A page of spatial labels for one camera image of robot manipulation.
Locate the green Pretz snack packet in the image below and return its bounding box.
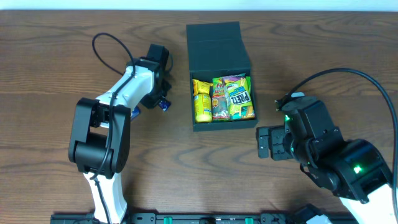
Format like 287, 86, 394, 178
222, 73, 256, 120

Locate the black mounting rail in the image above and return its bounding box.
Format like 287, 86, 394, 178
50, 203, 358, 224

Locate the Haribo gummy worms bag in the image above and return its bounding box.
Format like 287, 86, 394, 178
211, 77, 229, 121

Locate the blue Eclipse mints tin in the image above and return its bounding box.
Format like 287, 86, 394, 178
131, 106, 141, 121

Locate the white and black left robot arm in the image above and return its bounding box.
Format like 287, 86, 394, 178
68, 57, 170, 223

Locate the small yellow candy wrapper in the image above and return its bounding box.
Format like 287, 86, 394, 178
192, 79, 213, 96

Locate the blue Dairy Milk chocolate bar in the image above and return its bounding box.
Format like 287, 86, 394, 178
158, 97, 171, 111

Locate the yellow candy tube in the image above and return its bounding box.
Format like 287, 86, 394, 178
193, 93, 212, 123

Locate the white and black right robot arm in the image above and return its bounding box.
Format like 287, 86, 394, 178
256, 96, 397, 223

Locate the black open gift box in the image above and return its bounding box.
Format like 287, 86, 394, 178
186, 22, 259, 132

